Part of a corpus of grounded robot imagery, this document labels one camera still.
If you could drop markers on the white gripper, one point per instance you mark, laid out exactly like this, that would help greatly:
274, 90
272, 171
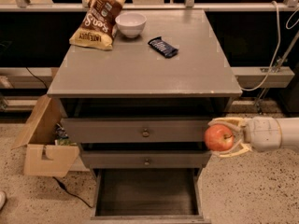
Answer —
263, 133

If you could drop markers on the red apple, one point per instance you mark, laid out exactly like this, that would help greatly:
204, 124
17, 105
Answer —
219, 138

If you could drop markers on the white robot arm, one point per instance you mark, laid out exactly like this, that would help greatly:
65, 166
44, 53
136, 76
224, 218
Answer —
289, 131

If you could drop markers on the grey wooden drawer cabinet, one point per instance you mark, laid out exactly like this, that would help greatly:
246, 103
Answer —
134, 81

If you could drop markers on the grey open bottom drawer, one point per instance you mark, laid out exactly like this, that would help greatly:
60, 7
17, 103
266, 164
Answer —
147, 196

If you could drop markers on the grey middle drawer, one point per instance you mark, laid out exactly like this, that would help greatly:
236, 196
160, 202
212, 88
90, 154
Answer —
145, 159

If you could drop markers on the grey top drawer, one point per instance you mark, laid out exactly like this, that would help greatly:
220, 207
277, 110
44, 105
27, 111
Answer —
128, 130

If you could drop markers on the dark blue candy bar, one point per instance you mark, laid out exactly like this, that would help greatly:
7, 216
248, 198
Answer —
162, 47

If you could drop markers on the white ceramic bowl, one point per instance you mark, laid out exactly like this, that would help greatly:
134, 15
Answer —
131, 24

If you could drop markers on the brown yellow chip bag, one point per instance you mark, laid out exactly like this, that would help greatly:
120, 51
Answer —
98, 28

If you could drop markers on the items inside cardboard box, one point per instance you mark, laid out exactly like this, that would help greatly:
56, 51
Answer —
61, 137

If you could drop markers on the open cardboard box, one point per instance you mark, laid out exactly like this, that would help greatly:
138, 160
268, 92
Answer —
43, 157

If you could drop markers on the white shoe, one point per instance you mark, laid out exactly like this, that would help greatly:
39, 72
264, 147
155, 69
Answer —
3, 198

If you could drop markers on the metal railing bar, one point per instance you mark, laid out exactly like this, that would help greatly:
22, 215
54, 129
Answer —
209, 7

